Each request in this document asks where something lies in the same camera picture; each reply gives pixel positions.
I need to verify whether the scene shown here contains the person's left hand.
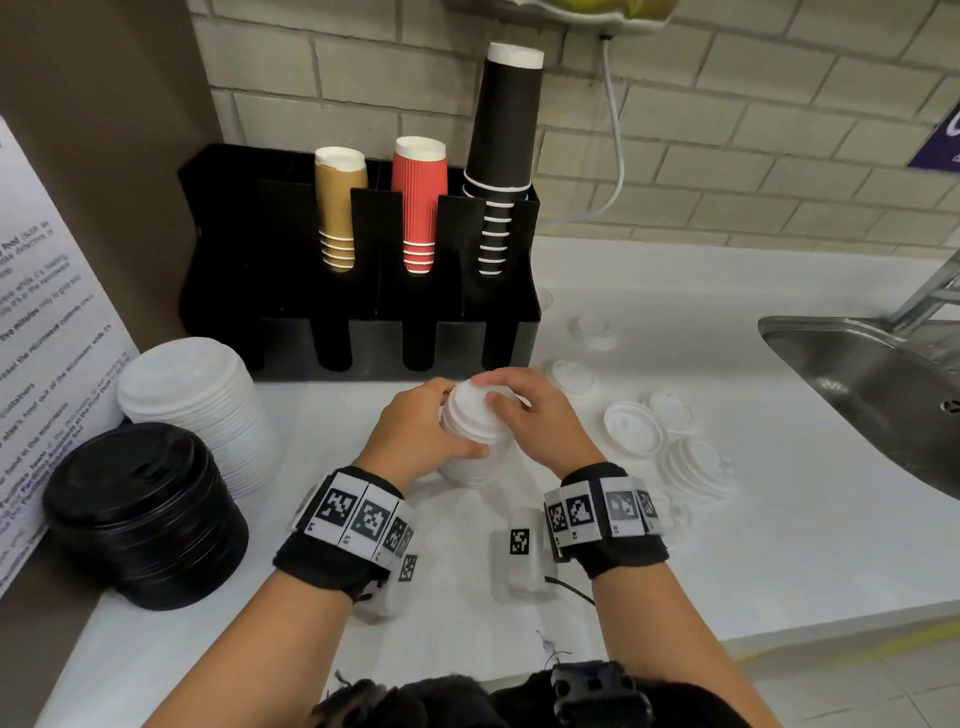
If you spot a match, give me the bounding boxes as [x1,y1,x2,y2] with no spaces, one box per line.
[352,377,490,493]

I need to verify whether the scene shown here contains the person's right hand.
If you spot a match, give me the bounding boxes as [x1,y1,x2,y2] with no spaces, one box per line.
[470,366,607,478]

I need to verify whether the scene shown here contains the stack of white lids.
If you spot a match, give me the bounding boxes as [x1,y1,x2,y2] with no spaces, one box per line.
[437,378,519,490]
[117,337,283,498]

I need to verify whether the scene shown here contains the pile of white cup lids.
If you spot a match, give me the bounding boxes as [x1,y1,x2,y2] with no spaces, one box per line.
[536,288,740,541]

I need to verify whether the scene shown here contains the black cup and lid organizer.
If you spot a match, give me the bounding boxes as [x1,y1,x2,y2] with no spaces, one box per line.
[177,142,543,384]

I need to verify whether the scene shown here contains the stack of black lids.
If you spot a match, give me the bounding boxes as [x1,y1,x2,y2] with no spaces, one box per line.
[42,422,250,611]

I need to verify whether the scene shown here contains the person's right forearm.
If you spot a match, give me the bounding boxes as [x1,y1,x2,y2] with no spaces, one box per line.
[588,562,781,728]

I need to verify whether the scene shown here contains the person's left forearm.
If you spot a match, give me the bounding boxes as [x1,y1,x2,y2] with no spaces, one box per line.
[146,573,358,728]

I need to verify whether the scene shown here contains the right marker wristband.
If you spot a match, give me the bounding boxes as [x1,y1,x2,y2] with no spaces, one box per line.
[543,462,671,580]

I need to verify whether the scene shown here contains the stack of red paper cups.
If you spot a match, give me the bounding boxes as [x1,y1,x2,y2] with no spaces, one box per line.
[389,135,450,276]

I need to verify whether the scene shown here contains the stack of gold paper cups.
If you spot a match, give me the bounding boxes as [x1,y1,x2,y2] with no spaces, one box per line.
[313,146,370,273]

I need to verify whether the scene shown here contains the stack of black paper cups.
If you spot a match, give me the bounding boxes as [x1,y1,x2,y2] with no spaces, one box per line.
[461,41,547,279]

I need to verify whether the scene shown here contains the steel sink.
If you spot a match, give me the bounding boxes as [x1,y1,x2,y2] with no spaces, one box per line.
[757,314,960,502]

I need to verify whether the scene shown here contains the microwave safety poster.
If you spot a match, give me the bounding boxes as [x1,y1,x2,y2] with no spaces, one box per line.
[0,116,140,601]

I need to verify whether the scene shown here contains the steel faucet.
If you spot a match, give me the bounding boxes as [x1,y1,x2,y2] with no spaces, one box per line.
[888,251,960,335]

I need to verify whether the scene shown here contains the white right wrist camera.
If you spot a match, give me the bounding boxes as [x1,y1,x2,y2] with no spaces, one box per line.
[491,507,558,598]

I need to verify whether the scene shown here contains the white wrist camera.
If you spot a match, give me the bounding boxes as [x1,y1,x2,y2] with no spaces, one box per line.
[491,507,558,598]
[356,551,420,620]

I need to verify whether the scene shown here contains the black right camera cable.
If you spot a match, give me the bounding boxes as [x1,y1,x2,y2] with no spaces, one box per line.
[545,575,598,607]

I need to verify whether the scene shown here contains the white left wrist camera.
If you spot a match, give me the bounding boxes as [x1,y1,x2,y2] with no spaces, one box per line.
[356,551,420,620]

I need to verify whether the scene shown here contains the black chest camera mount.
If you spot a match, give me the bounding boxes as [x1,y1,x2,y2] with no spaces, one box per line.
[311,659,751,728]

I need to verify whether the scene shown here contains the white power cable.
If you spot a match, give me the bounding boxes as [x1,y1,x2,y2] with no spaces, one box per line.
[539,35,626,225]

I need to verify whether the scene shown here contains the steel wall dispenser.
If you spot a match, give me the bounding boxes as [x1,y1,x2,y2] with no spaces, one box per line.
[442,0,680,35]

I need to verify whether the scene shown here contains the purple wall sign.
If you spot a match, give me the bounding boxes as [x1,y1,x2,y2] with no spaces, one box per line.
[907,104,960,170]

